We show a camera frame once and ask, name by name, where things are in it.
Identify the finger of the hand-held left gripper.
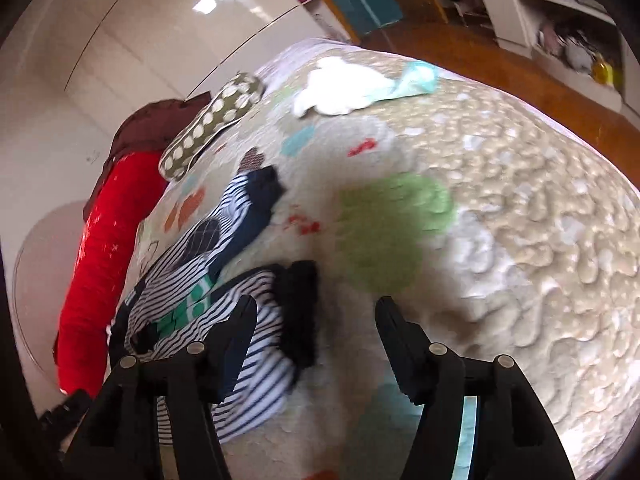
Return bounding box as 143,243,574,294
39,389,94,436

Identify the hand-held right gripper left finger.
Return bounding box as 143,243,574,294
64,294,259,480

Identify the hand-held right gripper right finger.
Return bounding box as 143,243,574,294
375,296,577,480

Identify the navy white striped shirt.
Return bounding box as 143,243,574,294
108,165,321,445

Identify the printed quilted bed cover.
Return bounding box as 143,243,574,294
108,40,640,480

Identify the red bolster pillow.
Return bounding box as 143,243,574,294
53,149,171,397

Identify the polka dot olive pillow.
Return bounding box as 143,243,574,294
158,72,266,182

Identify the brown cushion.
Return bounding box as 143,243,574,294
83,91,213,221

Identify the light teal cloth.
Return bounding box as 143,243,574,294
365,60,441,102

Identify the white cloth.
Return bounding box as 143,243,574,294
292,56,401,119

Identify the yellow toy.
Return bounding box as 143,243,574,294
592,58,617,87

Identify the white shelf unit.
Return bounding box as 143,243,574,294
430,0,640,126

